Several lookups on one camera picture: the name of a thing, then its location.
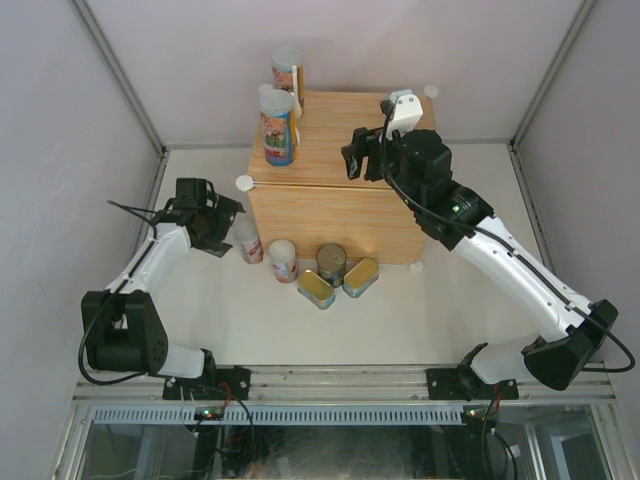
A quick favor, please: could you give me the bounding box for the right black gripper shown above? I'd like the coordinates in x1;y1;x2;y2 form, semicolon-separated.
343;119;423;213

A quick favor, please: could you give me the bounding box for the white lid can red label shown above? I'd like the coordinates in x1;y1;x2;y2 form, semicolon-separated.
233;218;264;264

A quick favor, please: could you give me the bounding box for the wooden cube shelf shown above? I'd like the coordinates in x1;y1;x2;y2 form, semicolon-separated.
236;91;428;265

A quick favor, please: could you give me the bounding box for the white lid can colourful label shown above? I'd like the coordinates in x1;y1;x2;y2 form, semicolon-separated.
260;89;299;166

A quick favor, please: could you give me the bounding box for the tall can with spoon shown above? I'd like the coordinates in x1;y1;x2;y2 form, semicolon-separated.
271;46;305;119

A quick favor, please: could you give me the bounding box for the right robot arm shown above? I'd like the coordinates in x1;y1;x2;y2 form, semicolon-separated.
341;127;619;399

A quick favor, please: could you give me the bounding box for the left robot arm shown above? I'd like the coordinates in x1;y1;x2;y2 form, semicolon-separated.
77;178;244;400

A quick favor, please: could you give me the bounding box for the dark round tin can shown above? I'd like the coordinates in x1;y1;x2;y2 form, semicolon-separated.
316;243;347;288

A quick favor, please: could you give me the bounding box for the left rectangular gold tin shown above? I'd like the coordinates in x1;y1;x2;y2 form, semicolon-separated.
297;270;335;310

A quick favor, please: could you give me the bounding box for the rectangular gold tin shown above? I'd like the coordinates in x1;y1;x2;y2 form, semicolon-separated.
297;270;335;310
342;258;379;298

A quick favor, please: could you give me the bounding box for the right rectangular gold tin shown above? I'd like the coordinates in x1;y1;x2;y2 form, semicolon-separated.
342;258;379;298

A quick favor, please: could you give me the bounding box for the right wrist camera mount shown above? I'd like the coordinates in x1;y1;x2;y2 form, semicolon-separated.
380;89;423;139

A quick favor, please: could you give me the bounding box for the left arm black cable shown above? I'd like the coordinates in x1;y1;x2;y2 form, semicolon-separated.
76;199;166;386

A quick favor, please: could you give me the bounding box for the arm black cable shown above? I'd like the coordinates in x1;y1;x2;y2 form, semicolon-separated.
379;99;637;401
76;199;166;386

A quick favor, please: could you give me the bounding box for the left black base bracket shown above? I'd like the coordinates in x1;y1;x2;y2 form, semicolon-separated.
212;366;251;401

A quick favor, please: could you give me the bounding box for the black base bracket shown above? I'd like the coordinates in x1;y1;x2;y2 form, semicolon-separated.
426;367;520;401
212;366;251;401

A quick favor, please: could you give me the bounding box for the aluminium mounting rail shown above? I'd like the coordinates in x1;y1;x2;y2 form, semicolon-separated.
73;365;616;406

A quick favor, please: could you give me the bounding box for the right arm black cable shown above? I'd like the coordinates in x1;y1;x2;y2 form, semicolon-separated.
379;99;637;401

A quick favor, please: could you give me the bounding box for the slotted cable duct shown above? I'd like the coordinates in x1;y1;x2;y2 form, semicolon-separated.
92;404;463;426

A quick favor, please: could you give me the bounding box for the right black base bracket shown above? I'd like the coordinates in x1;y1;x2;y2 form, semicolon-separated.
426;367;520;401

